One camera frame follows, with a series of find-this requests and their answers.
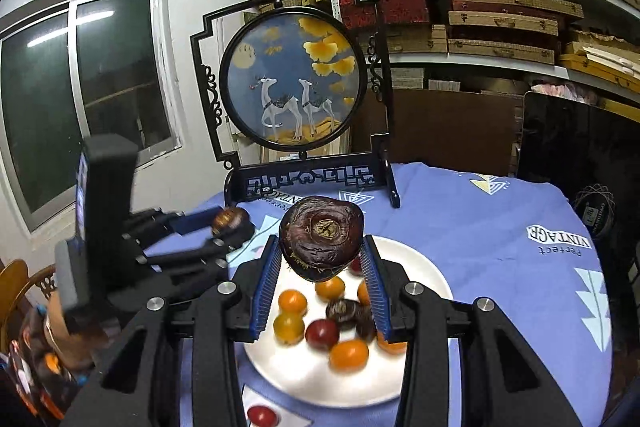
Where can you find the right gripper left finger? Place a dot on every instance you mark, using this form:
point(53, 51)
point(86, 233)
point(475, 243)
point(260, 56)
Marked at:
point(137, 381)

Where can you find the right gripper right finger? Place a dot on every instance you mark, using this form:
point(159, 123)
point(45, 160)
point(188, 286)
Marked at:
point(503, 381)

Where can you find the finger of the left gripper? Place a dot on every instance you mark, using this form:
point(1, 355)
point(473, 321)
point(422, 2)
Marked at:
point(183, 275)
point(145, 228)

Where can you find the small dark chestnut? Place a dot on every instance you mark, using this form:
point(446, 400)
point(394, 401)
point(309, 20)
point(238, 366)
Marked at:
point(228, 220)

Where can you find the orange kumquat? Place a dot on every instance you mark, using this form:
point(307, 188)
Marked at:
point(292, 301)
point(330, 290)

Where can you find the dark red plum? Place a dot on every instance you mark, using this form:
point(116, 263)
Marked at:
point(355, 267)

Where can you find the large dark water chestnut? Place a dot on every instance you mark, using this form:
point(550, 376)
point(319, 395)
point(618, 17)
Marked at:
point(365, 327)

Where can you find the yellow tomato on plate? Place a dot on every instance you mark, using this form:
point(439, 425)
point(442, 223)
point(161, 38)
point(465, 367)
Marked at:
point(289, 328)

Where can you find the orange kumquat in pile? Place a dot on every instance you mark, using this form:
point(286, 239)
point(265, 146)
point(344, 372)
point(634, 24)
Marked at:
point(292, 301)

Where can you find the wooden chair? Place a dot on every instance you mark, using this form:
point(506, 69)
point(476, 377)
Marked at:
point(16, 282)

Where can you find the white oval plate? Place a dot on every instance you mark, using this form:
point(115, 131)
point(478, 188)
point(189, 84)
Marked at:
point(305, 373)

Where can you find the red plum on plate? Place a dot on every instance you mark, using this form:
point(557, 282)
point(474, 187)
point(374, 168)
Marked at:
point(322, 334)

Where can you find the red cherry tomato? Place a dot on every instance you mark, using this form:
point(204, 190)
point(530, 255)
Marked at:
point(262, 416)

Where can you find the orange kumquat plate right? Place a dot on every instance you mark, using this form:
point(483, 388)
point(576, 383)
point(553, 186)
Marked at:
point(391, 348)

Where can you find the orange kumquat plate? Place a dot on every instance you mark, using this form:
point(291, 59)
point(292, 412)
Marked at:
point(391, 348)
point(349, 356)
point(363, 294)

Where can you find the dark chestnut on plate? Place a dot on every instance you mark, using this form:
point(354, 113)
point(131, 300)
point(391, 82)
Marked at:
point(344, 313)

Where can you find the orange kumquat plate front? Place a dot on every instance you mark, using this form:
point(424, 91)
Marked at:
point(349, 356)

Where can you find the blue patterned tablecloth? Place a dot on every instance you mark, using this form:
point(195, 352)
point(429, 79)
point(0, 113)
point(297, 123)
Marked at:
point(517, 243)

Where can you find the orange kumquat plate back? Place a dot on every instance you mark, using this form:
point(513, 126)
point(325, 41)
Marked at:
point(363, 294)

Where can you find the round deer art screen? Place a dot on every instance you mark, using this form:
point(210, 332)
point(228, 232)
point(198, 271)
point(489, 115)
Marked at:
point(277, 82)

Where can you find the brown cardboard panel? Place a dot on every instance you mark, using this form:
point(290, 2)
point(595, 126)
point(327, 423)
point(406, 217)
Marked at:
point(462, 131)

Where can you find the window with white frame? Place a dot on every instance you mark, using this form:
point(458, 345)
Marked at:
point(75, 68)

